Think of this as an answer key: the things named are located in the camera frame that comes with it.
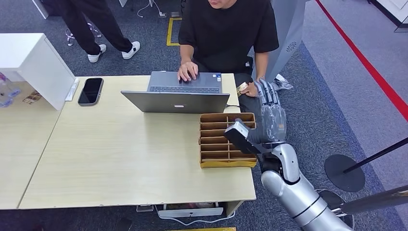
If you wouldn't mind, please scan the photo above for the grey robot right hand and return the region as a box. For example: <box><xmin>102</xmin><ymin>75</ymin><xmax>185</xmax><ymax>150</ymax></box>
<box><xmin>246</xmin><ymin>77</ymin><xmax>288</xmax><ymax>145</ymax></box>

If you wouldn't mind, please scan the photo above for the person's left hand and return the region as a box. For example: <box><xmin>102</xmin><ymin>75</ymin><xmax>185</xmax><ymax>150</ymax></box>
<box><xmin>240</xmin><ymin>82</ymin><xmax>259</xmax><ymax>98</ymax></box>

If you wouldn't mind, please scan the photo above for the person's hand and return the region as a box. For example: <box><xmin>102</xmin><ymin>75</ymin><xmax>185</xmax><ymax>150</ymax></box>
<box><xmin>177</xmin><ymin>61</ymin><xmax>200</xmax><ymax>83</ymax></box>
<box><xmin>240</xmin><ymin>82</ymin><xmax>259</xmax><ymax>98</ymax></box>

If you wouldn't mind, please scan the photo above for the brown slotted card holder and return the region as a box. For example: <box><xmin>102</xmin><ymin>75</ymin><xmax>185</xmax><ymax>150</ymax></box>
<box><xmin>199</xmin><ymin>112</ymin><xmax>258</xmax><ymax>169</ymax></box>

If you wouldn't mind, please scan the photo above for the seated person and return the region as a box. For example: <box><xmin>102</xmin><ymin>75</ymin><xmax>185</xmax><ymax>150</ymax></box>
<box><xmin>177</xmin><ymin>0</ymin><xmax>280</xmax><ymax>113</ymax></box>

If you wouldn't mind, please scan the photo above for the person's right hand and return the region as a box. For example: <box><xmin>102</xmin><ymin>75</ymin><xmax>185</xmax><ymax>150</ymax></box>
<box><xmin>177</xmin><ymin>61</ymin><xmax>200</xmax><ymax>83</ymax></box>

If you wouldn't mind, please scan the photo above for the standing person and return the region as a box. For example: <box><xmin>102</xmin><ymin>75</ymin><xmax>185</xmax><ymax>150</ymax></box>
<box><xmin>60</xmin><ymin>0</ymin><xmax>141</xmax><ymax>64</ymax></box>

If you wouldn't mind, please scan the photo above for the clear plastic bag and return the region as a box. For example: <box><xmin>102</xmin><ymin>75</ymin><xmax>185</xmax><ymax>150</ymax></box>
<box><xmin>274</xmin><ymin>74</ymin><xmax>293</xmax><ymax>92</ymax></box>

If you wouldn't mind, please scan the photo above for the grey gate panel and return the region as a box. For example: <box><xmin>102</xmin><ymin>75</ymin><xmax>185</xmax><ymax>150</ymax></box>
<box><xmin>251</xmin><ymin>0</ymin><xmax>311</xmax><ymax>85</ymax></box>

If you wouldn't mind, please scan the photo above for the black stanchion with round base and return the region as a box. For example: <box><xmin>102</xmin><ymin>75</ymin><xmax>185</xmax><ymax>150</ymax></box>
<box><xmin>324</xmin><ymin>137</ymin><xmax>408</xmax><ymax>193</ymax></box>

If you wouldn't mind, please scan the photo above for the grey laptop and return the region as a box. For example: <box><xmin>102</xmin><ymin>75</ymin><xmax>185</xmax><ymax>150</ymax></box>
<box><xmin>120</xmin><ymin>71</ymin><xmax>231</xmax><ymax>115</ymax></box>

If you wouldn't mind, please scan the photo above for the red floor tape line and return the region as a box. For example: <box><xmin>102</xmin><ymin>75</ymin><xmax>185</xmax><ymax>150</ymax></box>
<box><xmin>315</xmin><ymin>0</ymin><xmax>408</xmax><ymax>122</ymax></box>

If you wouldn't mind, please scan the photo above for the white drawer unit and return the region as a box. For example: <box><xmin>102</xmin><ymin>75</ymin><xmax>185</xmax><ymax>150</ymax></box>
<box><xmin>157</xmin><ymin>202</ymin><xmax>225</xmax><ymax>219</ymax></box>

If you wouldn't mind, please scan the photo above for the silver stanchion with round base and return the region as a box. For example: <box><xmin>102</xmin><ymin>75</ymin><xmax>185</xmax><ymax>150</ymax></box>
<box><xmin>314</xmin><ymin>185</ymin><xmax>408</xmax><ymax>229</ymax></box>

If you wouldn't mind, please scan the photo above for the black smartphone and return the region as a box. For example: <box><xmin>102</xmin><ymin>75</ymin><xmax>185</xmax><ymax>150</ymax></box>
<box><xmin>77</xmin><ymin>77</ymin><xmax>104</xmax><ymax>107</ymax></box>

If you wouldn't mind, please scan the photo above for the printed paper packet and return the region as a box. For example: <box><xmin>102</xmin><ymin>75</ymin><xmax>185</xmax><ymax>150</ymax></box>
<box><xmin>22</xmin><ymin>90</ymin><xmax>43</xmax><ymax>105</ymax></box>

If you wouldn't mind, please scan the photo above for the white cabinet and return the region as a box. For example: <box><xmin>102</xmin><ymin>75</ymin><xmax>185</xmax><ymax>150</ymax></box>
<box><xmin>0</xmin><ymin>33</ymin><xmax>76</xmax><ymax>111</ymax></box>

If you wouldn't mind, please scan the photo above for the clear plastic bottle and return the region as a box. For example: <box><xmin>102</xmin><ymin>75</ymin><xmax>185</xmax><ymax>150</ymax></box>
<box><xmin>0</xmin><ymin>72</ymin><xmax>22</xmax><ymax>108</ymax></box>

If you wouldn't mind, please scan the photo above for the white floor cable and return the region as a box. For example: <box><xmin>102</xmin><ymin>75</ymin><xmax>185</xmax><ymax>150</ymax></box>
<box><xmin>137</xmin><ymin>0</ymin><xmax>167</xmax><ymax>18</ymax></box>

